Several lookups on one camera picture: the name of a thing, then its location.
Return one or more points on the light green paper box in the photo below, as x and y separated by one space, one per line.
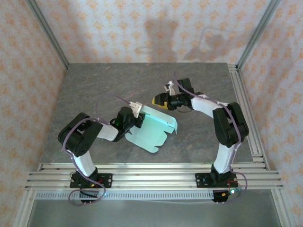
146 134

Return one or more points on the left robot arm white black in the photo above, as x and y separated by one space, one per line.
80 139

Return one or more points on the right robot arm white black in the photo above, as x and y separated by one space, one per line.
232 127

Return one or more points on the aluminium mounting rails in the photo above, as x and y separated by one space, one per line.
154 177

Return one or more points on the black electronics board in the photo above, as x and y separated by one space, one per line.
219 198

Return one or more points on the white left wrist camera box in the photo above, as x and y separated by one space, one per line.
136 108

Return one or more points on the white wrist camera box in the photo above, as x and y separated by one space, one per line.
136 108
171 89

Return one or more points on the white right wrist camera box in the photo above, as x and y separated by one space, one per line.
171 89

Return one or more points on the aluminium side rail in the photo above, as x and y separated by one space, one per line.
241 94

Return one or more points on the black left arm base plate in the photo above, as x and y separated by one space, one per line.
107 180

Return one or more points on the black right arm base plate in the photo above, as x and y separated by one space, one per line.
200 180

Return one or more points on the aluminium frame post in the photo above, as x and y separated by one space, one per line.
47 30
258 30

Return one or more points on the aluminium frame leg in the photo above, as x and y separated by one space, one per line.
23 210
282 208

